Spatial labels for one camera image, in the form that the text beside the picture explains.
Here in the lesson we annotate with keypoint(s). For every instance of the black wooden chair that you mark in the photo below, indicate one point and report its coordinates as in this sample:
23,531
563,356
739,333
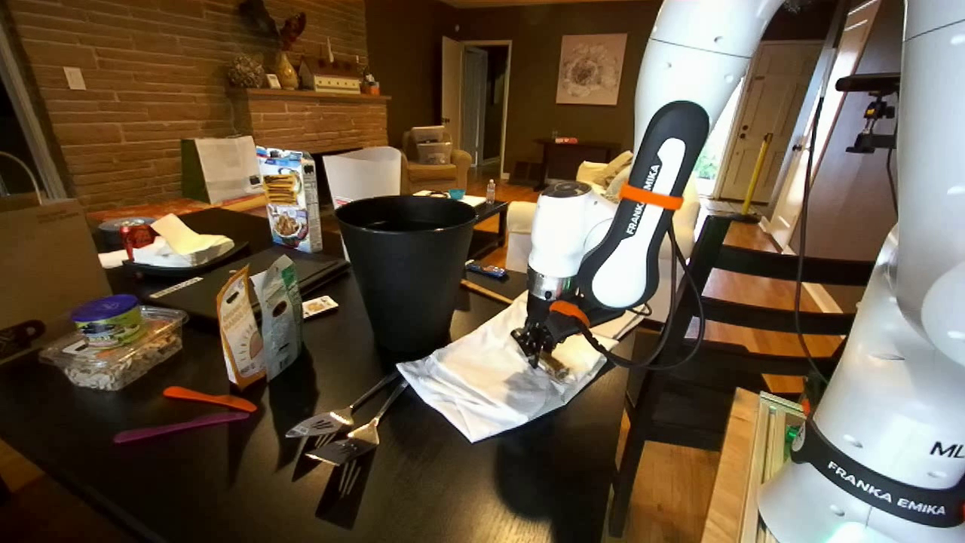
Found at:
682,378

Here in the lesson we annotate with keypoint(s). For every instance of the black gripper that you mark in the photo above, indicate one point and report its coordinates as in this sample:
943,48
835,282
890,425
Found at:
545,327

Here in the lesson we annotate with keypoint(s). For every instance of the orange knife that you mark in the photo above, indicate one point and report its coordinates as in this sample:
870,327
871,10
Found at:
229,401

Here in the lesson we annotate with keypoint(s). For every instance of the large white cloth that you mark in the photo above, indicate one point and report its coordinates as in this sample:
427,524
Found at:
486,387

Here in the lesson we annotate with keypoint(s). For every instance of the cereal box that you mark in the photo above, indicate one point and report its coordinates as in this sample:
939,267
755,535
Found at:
289,197

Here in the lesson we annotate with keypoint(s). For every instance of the purple lid jar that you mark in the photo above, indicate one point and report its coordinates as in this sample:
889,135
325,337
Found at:
110,320

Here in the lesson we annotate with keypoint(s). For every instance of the folded white napkins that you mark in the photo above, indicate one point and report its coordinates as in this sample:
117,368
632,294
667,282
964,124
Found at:
165,242

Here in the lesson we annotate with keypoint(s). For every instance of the metal spatula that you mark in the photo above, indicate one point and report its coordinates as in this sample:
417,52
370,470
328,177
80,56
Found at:
335,417

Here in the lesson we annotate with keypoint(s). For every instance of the clear plastic food container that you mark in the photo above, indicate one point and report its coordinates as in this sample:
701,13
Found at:
117,366

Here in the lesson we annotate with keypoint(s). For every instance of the black plastic bin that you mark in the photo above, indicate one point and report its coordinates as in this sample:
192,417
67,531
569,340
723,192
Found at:
408,256

